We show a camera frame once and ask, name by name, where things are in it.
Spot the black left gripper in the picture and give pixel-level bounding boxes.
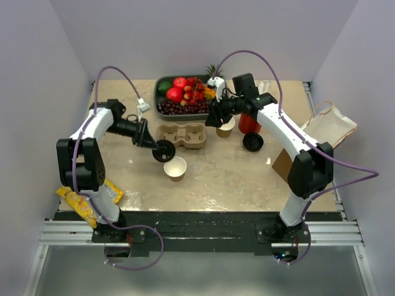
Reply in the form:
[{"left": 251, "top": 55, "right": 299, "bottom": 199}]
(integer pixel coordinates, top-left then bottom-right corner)
[{"left": 107, "top": 117, "right": 160, "bottom": 150}]

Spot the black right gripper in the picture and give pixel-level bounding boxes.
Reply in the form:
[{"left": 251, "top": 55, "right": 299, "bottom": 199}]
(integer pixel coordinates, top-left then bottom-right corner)
[{"left": 205, "top": 91, "right": 244, "bottom": 128}]

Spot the black cup lid top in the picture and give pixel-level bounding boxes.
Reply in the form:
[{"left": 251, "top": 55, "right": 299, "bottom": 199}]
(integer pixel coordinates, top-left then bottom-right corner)
[{"left": 152, "top": 139, "right": 176, "bottom": 163}]

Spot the black cup lid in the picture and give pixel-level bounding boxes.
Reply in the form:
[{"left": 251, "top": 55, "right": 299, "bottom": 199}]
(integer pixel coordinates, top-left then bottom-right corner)
[
  {"left": 243, "top": 132, "right": 264, "bottom": 152},
  {"left": 152, "top": 139, "right": 176, "bottom": 163}
]

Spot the brown paper cup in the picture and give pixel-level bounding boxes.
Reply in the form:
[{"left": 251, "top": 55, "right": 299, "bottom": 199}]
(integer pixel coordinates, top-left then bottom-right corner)
[
  {"left": 216, "top": 117, "right": 236, "bottom": 138},
  {"left": 164, "top": 156, "right": 187, "bottom": 182}
]

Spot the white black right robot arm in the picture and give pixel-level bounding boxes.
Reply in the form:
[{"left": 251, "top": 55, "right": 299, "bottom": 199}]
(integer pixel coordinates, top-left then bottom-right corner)
[{"left": 205, "top": 73, "right": 333, "bottom": 242}]

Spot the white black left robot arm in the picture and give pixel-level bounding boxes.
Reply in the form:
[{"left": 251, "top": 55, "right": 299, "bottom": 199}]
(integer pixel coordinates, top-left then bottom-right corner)
[{"left": 56, "top": 99, "right": 160, "bottom": 242}]

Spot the dark grape bunch right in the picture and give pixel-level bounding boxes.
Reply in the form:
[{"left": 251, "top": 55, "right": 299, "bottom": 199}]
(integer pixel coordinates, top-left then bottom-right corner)
[{"left": 181, "top": 101, "right": 209, "bottom": 115}]

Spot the dark grape bunch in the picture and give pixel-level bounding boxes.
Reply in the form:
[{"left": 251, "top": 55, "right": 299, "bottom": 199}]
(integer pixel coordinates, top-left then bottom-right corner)
[
  {"left": 157, "top": 99, "right": 185, "bottom": 115},
  {"left": 181, "top": 101, "right": 209, "bottom": 115}
]

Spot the orange pineapple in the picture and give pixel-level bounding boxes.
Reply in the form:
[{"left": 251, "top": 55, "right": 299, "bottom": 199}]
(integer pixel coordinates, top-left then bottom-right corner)
[{"left": 203, "top": 64, "right": 224, "bottom": 101}]

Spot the red ribbed straw cup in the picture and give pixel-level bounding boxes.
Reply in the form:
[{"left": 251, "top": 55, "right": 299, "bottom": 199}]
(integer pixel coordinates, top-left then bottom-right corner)
[{"left": 238, "top": 114, "right": 261, "bottom": 134}]

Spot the brown pulp cup carrier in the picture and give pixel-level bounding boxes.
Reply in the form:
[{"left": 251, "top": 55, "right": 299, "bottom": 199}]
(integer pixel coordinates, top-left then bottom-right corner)
[{"left": 156, "top": 123, "right": 207, "bottom": 149}]

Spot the strawberry bunch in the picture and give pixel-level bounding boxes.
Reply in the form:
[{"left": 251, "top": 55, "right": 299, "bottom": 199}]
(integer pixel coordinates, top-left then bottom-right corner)
[{"left": 180, "top": 77, "right": 206, "bottom": 107}]

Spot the dark grape bunch left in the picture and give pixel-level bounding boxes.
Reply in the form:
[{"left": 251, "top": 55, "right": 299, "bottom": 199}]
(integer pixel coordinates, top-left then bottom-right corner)
[{"left": 157, "top": 99, "right": 185, "bottom": 115}]

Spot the black cup lid bottom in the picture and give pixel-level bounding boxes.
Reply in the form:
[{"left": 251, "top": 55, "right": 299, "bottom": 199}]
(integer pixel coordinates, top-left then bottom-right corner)
[{"left": 243, "top": 132, "right": 264, "bottom": 152}]

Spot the dark grey fruit tray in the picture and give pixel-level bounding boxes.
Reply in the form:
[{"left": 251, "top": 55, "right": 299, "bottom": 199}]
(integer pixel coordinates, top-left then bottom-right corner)
[{"left": 153, "top": 76, "right": 208, "bottom": 121}]

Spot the red apple front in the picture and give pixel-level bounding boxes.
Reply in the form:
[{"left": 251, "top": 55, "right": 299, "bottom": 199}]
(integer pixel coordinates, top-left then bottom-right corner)
[{"left": 165, "top": 87, "right": 183, "bottom": 104}]

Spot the red apple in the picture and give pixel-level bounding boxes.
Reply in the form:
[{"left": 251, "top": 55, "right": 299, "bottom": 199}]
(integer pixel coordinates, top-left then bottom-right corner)
[
  {"left": 165, "top": 87, "right": 183, "bottom": 104},
  {"left": 172, "top": 76, "right": 188, "bottom": 91}
]

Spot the red apple back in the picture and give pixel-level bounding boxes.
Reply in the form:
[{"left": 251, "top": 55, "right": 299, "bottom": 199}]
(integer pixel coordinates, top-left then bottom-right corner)
[{"left": 172, "top": 76, "right": 188, "bottom": 91}]

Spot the green lime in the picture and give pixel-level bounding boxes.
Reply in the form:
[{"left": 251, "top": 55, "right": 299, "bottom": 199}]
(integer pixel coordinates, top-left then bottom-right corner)
[{"left": 157, "top": 81, "right": 172, "bottom": 96}]

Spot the yellow chips bag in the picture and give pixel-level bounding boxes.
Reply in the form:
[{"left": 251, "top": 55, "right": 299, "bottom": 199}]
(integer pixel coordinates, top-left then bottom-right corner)
[{"left": 56, "top": 179, "right": 124, "bottom": 229}]

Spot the brown white paper bag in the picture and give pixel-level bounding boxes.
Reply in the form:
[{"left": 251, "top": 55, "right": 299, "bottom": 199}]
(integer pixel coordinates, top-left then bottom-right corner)
[{"left": 272, "top": 101, "right": 357, "bottom": 183}]

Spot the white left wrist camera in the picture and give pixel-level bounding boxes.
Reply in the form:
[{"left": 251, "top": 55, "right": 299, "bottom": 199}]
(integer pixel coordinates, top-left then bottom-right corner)
[{"left": 136, "top": 98, "right": 151, "bottom": 121}]

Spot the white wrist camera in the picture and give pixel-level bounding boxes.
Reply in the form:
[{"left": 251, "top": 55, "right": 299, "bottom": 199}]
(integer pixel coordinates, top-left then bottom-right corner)
[
  {"left": 207, "top": 76, "right": 226, "bottom": 102},
  {"left": 136, "top": 98, "right": 151, "bottom": 121}
]

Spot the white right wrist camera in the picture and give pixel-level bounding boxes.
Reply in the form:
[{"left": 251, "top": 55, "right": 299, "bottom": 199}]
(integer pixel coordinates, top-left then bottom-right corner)
[{"left": 207, "top": 76, "right": 226, "bottom": 102}]

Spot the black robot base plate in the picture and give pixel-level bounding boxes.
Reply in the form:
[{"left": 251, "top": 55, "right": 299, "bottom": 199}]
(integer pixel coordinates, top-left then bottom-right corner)
[{"left": 92, "top": 211, "right": 310, "bottom": 257}]

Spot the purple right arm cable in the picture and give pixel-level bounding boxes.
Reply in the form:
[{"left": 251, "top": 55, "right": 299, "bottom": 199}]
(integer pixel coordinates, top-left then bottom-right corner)
[{"left": 215, "top": 50, "right": 380, "bottom": 266}]

